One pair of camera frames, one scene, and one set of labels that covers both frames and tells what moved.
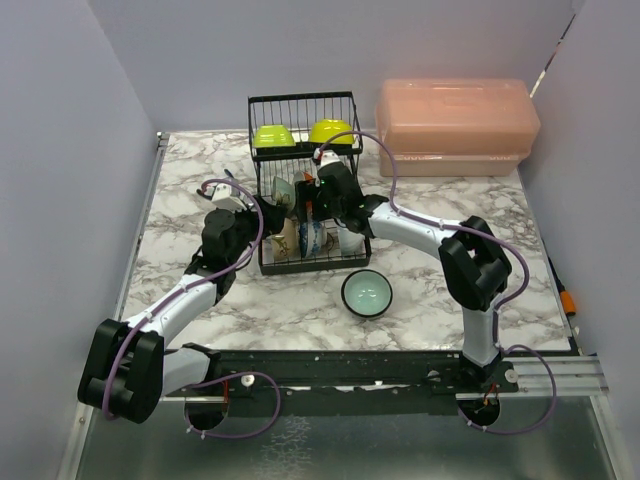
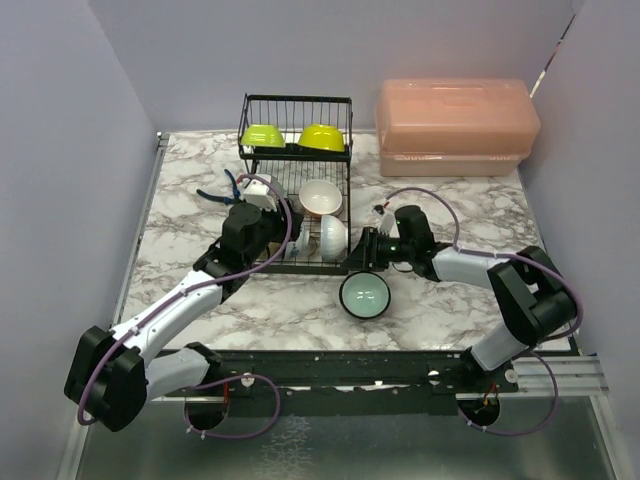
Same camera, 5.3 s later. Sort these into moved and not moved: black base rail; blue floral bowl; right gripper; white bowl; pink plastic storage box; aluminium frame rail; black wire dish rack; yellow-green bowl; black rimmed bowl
Moved: white bowl; blue floral bowl; yellow-green bowl; right gripper
Not moved: black base rail; pink plastic storage box; aluminium frame rail; black rimmed bowl; black wire dish rack
